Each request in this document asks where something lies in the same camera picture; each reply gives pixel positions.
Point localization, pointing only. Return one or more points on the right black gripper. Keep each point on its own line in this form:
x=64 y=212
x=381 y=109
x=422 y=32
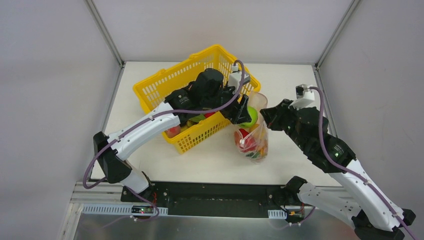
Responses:
x=284 y=116

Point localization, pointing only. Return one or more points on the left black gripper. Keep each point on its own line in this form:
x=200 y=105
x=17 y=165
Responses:
x=236 y=108

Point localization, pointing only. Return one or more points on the green apple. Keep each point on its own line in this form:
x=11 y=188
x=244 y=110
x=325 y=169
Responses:
x=253 y=114

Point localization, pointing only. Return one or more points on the clear zip top bag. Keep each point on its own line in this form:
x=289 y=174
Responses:
x=259 y=131

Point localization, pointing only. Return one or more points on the red bell pepper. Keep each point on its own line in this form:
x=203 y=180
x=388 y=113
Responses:
x=244 y=141

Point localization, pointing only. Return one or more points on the toy pineapple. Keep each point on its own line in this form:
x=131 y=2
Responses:
x=258 y=152

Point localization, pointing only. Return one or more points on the yellow plastic basket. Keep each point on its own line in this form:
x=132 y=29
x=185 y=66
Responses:
x=197 y=83

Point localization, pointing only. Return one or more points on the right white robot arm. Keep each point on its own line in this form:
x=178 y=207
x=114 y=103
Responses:
x=371 y=214

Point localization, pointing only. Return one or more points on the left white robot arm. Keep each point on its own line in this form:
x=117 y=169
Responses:
x=113 y=150

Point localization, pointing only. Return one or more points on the red tomato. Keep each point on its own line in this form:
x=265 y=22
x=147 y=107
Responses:
x=207 y=115

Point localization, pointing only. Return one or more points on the green leafy vegetable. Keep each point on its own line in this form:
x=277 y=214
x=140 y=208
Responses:
x=197 y=119

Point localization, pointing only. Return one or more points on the pink peach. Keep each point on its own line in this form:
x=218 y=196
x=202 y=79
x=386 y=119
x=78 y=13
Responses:
x=173 y=131

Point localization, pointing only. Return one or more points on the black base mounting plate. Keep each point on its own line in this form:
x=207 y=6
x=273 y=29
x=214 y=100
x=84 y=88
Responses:
x=222 y=200

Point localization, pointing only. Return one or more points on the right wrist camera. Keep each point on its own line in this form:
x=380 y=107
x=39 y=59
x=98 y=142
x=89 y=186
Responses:
x=304 y=97

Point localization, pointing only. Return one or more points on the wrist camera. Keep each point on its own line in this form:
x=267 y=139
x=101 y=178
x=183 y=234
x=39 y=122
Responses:
x=304 y=97
x=235 y=78

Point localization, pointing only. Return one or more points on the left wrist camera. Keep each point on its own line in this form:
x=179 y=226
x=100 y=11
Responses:
x=235 y=78

